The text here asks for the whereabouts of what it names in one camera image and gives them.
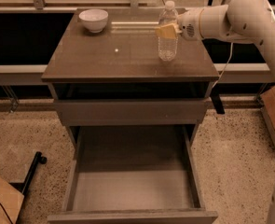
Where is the cardboard box at left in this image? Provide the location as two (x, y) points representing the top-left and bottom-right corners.
(0, 176), (24, 224)

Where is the white ceramic bowl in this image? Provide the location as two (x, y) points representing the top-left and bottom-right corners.
(79, 9), (108, 33)

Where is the grey drawer cabinet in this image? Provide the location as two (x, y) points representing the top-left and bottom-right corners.
(42, 9), (218, 149)

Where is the closed grey top drawer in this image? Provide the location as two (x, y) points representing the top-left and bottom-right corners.
(53, 99), (207, 126)

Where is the open grey middle drawer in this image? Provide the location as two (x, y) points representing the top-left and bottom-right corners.
(48, 125), (218, 224)

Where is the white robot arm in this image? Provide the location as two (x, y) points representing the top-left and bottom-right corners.
(156, 0), (275, 80)

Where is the white hanging cable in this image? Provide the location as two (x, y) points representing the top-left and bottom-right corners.
(210, 41), (235, 90)

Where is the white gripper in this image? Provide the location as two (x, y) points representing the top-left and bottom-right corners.
(155, 8), (203, 40)

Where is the black cable on box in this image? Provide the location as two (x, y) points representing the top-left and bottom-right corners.
(0, 189), (14, 224)

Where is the metal railing beam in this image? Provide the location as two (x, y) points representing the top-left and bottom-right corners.
(0, 63), (274, 86)

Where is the clear plastic water bottle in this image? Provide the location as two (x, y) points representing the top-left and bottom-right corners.
(158, 1), (178, 62)

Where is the black wheeled stand leg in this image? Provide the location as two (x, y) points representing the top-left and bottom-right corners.
(9, 151), (48, 196)

